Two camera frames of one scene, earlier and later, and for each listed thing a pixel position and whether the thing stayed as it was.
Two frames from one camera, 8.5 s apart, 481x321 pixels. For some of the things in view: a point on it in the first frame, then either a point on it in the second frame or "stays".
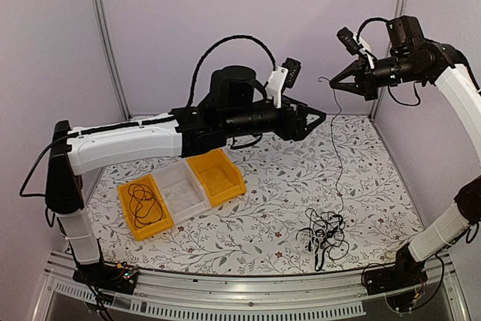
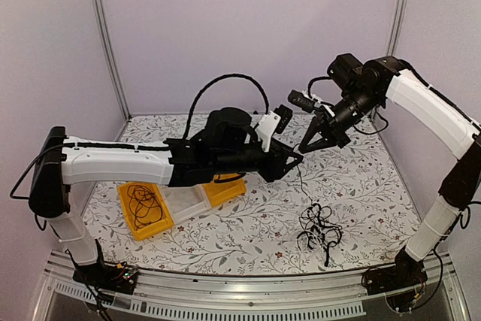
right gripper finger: (352, 70) → (313, 129)
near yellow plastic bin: (145, 207) stays
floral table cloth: (345, 166) stays
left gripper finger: (312, 125) → (287, 167)
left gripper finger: (309, 110) → (289, 152)
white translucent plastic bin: (183, 189) stays
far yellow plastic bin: (220, 176) stays
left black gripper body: (285, 130) → (271, 172)
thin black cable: (145, 204) stays
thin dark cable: (333, 140) → (302, 187)
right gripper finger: (349, 87) → (325, 142)
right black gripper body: (370, 86) → (337, 132)
